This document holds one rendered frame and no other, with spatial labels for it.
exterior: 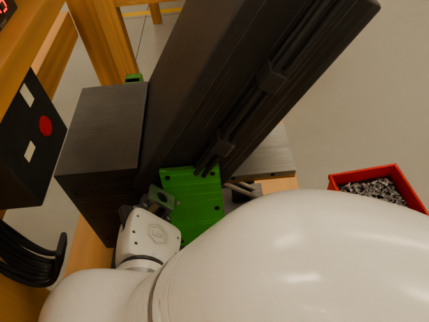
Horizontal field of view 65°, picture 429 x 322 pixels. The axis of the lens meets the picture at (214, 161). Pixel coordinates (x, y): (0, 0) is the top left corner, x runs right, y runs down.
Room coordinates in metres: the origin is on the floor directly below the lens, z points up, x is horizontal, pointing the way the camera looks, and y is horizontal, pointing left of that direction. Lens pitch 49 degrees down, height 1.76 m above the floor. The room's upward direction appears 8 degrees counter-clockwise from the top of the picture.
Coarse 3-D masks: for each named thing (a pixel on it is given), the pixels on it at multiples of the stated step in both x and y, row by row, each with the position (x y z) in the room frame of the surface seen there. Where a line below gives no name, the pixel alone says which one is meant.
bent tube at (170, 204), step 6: (150, 186) 0.40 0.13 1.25; (156, 186) 0.40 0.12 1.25; (150, 192) 0.38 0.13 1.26; (156, 192) 0.38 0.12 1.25; (162, 192) 0.39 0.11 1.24; (150, 198) 0.36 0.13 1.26; (156, 198) 0.37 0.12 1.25; (162, 198) 0.38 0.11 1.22; (168, 198) 0.38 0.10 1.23; (174, 198) 0.38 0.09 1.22; (156, 204) 0.36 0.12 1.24; (162, 204) 0.36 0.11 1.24; (168, 204) 0.36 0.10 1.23; (150, 210) 0.36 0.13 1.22; (156, 210) 0.36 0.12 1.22; (168, 210) 0.35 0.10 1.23
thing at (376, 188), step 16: (336, 176) 0.60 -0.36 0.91; (352, 176) 0.60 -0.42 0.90; (368, 176) 0.60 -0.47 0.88; (384, 176) 0.60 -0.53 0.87; (400, 176) 0.56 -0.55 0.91; (352, 192) 0.55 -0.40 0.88; (368, 192) 0.54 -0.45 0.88; (384, 192) 0.54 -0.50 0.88; (400, 192) 0.53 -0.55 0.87; (416, 208) 0.46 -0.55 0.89
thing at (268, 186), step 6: (258, 180) 0.63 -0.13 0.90; (264, 180) 0.63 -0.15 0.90; (270, 180) 0.63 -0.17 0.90; (276, 180) 0.62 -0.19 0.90; (282, 180) 0.62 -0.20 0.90; (288, 180) 0.62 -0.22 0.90; (294, 180) 0.61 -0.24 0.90; (264, 186) 0.61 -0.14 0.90; (270, 186) 0.60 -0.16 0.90; (276, 186) 0.60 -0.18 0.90; (282, 186) 0.60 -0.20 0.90; (288, 186) 0.59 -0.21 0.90; (294, 186) 0.59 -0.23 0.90; (264, 192) 0.58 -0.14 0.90; (270, 192) 0.58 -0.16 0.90
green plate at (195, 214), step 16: (160, 176) 0.41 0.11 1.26; (176, 176) 0.41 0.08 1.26; (192, 176) 0.40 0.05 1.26; (208, 176) 0.40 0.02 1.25; (176, 192) 0.40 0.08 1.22; (192, 192) 0.39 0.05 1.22; (208, 192) 0.39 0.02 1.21; (176, 208) 0.39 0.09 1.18; (192, 208) 0.38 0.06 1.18; (208, 208) 0.38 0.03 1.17; (176, 224) 0.37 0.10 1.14; (192, 224) 0.37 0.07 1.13; (208, 224) 0.37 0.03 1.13; (192, 240) 0.36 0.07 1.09
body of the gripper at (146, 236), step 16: (128, 224) 0.29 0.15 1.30; (144, 224) 0.29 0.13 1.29; (160, 224) 0.30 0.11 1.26; (128, 240) 0.26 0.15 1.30; (144, 240) 0.26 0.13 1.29; (160, 240) 0.27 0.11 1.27; (176, 240) 0.28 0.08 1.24; (128, 256) 0.23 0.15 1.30; (144, 256) 0.23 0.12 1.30; (160, 256) 0.24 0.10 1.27
